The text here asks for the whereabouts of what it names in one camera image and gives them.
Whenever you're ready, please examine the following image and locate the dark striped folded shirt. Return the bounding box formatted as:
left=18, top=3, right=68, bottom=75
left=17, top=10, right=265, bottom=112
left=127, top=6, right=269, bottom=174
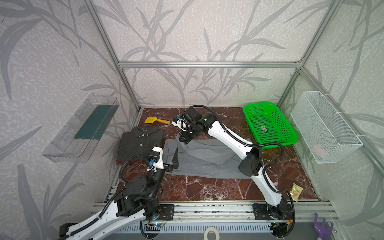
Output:
left=117, top=127, right=164, bottom=165

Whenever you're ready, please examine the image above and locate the white tape roll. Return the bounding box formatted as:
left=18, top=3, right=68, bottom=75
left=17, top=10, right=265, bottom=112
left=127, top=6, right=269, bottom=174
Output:
left=203, top=226, right=220, bottom=240

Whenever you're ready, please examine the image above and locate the yellow toy hammer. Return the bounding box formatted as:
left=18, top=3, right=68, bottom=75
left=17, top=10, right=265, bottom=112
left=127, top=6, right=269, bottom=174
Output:
left=145, top=117, right=171, bottom=125

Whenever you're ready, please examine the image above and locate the pink item in wire basket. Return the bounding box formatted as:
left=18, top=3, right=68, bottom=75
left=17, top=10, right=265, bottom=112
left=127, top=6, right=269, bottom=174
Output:
left=312, top=144, right=328, bottom=159

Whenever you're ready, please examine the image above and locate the purple plastic toy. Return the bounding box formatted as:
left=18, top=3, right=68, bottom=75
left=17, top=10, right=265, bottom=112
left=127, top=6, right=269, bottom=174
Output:
left=314, top=214, right=334, bottom=240

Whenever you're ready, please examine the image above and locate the green plastic basket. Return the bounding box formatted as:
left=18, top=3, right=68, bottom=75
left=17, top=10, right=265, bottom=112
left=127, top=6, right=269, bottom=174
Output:
left=243, top=102, right=299, bottom=146

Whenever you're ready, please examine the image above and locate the clear acrylic wall shelf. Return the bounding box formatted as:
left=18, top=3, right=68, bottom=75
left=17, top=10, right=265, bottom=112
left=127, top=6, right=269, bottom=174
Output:
left=42, top=94, right=120, bottom=163

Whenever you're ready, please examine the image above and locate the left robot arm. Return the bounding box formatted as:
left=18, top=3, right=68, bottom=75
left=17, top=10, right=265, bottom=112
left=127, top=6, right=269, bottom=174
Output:
left=60, top=147, right=179, bottom=240

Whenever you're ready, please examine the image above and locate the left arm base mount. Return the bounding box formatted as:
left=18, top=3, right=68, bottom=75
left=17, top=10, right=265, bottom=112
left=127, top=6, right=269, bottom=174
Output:
left=141, top=204, right=175, bottom=232

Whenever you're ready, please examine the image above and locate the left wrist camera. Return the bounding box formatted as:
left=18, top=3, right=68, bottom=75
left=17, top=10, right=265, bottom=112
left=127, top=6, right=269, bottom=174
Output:
left=147, top=147, right=164, bottom=173

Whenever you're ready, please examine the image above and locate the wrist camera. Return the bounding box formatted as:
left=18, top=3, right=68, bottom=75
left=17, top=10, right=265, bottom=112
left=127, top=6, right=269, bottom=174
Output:
left=172, top=115, right=189, bottom=131
left=147, top=147, right=164, bottom=173

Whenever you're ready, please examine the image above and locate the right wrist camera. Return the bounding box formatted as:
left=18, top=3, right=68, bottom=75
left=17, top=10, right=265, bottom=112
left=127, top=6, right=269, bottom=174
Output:
left=172, top=115, right=189, bottom=131

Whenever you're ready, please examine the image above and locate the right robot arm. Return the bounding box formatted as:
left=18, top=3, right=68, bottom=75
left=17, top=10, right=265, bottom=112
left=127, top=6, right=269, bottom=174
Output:
left=172, top=105, right=289, bottom=220

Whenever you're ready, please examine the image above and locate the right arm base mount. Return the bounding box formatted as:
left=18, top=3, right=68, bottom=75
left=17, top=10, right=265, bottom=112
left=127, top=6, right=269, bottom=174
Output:
left=252, top=203, right=296, bottom=240

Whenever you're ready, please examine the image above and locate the yellow snack packet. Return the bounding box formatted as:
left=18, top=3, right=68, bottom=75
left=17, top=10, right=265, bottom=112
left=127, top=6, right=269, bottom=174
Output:
left=290, top=183, right=304, bottom=202

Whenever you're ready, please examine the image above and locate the light grey long sleeve shirt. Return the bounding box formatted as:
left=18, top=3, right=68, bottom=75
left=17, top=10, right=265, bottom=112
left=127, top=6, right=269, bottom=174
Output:
left=163, top=139, right=248, bottom=179

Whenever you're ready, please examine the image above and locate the white wire mesh basket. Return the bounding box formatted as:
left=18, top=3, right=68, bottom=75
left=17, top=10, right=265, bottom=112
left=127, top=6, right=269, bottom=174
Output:
left=291, top=91, right=363, bottom=164

